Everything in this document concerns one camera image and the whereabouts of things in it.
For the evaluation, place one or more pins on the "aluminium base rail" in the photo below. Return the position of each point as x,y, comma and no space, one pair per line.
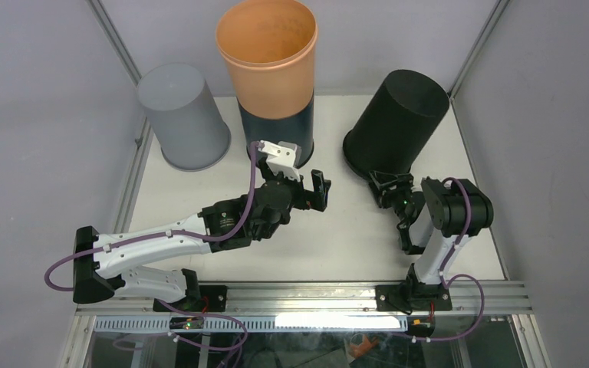
270,299

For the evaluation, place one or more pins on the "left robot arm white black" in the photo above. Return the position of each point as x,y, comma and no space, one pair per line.
118,265

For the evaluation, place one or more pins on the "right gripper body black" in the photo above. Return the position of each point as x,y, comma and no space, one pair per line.
396,198

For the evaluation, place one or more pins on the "black ribbed plastic bucket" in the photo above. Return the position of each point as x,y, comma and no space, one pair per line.
396,124

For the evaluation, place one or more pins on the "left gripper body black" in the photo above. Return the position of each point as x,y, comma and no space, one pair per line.
297,201

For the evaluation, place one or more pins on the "white slotted cable duct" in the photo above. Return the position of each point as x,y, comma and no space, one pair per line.
297,322

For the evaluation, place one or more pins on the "left aluminium frame post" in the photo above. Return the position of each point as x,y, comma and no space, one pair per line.
116,41

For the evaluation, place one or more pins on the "grey plastic bucket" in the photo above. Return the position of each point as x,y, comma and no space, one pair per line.
184,117

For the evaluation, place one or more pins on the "right aluminium frame post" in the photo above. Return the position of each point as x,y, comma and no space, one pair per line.
487,29

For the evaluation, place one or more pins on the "orange object below table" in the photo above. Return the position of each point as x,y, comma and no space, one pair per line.
360,344

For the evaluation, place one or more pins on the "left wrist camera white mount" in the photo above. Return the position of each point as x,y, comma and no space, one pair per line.
282,158

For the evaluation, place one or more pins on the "orange plastic bucket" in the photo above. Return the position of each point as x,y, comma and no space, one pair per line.
268,48

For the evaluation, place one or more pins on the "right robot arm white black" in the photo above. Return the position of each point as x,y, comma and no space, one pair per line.
436,221

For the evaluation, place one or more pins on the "aluminium frame post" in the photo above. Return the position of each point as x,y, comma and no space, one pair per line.
487,29
116,41

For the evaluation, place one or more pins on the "dark blue plastic bucket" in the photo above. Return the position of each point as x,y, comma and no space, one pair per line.
297,129

